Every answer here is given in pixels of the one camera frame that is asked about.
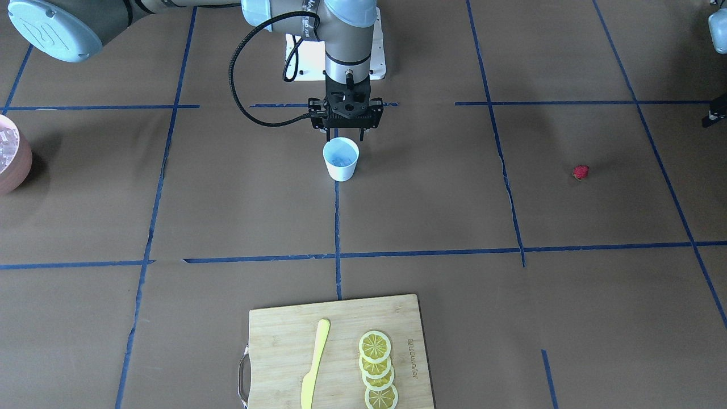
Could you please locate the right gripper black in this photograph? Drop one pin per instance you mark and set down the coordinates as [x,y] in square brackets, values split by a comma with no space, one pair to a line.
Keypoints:
[330,134]

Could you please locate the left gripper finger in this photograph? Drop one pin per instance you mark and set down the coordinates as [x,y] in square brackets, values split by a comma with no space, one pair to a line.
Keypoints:
[716,111]

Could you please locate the clear ice cube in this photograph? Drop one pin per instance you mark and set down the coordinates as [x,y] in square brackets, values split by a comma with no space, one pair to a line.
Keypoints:
[341,161]

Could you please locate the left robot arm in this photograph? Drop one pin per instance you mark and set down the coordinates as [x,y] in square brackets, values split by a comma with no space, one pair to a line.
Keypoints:
[717,29]

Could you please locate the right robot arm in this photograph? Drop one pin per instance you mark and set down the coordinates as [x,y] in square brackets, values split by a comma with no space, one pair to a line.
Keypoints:
[74,31]

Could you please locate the light blue cup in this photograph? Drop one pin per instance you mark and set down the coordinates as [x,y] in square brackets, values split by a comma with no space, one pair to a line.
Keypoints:
[340,146]

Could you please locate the pink bowl of ice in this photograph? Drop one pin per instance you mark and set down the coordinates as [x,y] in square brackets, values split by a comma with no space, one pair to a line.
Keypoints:
[16,156]

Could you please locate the red strawberry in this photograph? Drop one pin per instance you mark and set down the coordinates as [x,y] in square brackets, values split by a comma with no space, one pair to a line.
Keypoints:
[580,172]

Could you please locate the bamboo cutting board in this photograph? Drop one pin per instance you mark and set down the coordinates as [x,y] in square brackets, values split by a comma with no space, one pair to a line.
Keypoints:
[279,353]

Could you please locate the yellow plastic knife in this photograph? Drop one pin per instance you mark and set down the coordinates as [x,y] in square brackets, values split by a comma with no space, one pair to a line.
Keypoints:
[308,385]

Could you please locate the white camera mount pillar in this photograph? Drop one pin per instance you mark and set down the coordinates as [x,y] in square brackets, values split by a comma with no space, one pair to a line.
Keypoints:
[311,62]

